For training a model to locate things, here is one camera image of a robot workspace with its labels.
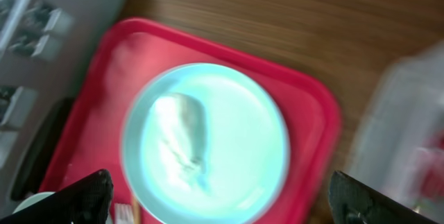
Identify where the red plastic tray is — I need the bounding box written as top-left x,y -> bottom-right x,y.
40,18 -> 341,223

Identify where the grey dishwasher rack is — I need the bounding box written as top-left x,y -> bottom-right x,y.
1,0 -> 125,216

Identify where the white napkin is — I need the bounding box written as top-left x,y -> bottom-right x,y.
150,93 -> 210,193

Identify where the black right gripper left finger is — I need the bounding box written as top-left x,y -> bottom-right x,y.
1,169 -> 114,224

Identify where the clear plastic waste bin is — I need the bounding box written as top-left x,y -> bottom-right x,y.
347,42 -> 443,218

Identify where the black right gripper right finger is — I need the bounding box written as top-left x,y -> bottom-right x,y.
328,171 -> 438,224

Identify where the white plastic fork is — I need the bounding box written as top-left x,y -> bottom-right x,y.
114,203 -> 135,224

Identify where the light blue small bowl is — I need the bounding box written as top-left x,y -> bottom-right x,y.
13,191 -> 54,214

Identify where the large light blue plate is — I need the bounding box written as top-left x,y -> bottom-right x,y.
121,63 -> 289,223

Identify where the wooden chopstick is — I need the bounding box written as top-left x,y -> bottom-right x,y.
132,196 -> 141,224

